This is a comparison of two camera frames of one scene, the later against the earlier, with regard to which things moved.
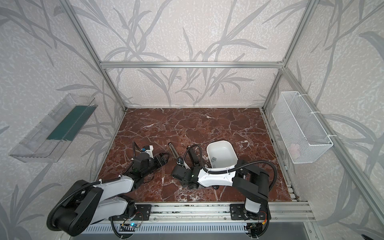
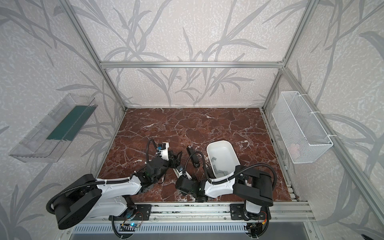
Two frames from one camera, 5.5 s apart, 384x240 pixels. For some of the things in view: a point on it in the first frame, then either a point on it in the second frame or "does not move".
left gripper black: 157,159 → 173,159
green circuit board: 135,225 does not move
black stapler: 193,156 does not move
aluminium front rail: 277,212 does not move
